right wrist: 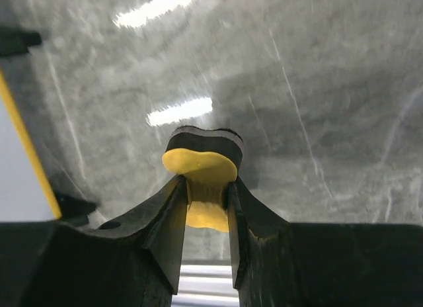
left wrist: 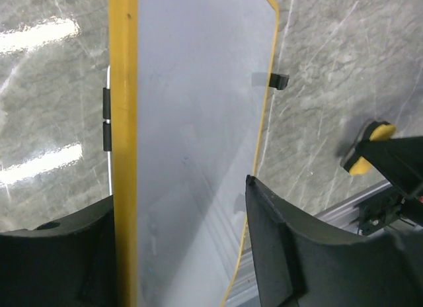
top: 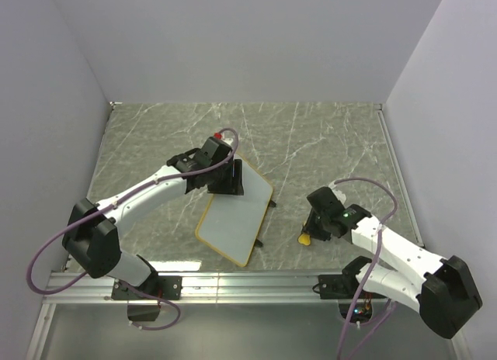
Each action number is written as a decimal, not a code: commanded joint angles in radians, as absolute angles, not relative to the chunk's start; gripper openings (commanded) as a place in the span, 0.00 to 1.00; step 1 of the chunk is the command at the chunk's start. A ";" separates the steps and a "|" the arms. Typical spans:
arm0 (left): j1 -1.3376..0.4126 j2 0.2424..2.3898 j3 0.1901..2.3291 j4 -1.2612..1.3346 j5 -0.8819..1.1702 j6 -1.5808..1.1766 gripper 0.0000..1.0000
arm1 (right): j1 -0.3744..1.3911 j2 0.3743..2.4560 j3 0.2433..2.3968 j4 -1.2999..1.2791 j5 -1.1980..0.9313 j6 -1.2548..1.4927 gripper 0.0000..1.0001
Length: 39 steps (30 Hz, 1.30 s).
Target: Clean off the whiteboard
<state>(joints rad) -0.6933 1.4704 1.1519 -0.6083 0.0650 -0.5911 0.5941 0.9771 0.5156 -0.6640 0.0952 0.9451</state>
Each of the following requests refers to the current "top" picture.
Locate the yellow bone-shaped eraser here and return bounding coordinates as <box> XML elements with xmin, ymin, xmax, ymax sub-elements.
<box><xmin>297</xmin><ymin>233</ymin><xmax>311</xmax><ymax>246</ymax></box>

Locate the yellow framed whiteboard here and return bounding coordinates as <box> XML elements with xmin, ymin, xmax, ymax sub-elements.
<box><xmin>195</xmin><ymin>154</ymin><xmax>273</xmax><ymax>267</ymax></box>

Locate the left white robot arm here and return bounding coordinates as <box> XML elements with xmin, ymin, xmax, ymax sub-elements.
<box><xmin>62</xmin><ymin>133</ymin><xmax>243</xmax><ymax>299</ymax></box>

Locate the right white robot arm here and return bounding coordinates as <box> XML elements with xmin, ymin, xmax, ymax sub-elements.
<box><xmin>299</xmin><ymin>187</ymin><xmax>482</xmax><ymax>339</ymax></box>

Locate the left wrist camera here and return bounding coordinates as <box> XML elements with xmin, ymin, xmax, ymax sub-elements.
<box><xmin>221</xmin><ymin>137</ymin><xmax>234</xmax><ymax>147</ymax></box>

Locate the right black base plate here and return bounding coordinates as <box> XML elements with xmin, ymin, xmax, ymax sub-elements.
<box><xmin>310</xmin><ymin>272</ymin><xmax>370</xmax><ymax>301</ymax></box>

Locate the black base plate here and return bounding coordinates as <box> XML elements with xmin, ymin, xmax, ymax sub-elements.
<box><xmin>111</xmin><ymin>275</ymin><xmax>182</xmax><ymax>300</ymax></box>
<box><xmin>310</xmin><ymin>272</ymin><xmax>370</xmax><ymax>301</ymax></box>

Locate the metal wire whiteboard stand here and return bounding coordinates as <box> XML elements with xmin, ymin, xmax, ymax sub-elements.
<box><xmin>254</xmin><ymin>199</ymin><xmax>277</xmax><ymax>248</ymax></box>

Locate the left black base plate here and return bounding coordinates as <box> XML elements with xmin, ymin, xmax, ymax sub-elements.
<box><xmin>111</xmin><ymin>275</ymin><xmax>182</xmax><ymax>300</ymax></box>

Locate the aluminium mounting rail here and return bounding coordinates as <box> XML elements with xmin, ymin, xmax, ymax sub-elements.
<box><xmin>42</xmin><ymin>270</ymin><xmax>352</xmax><ymax>306</ymax></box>

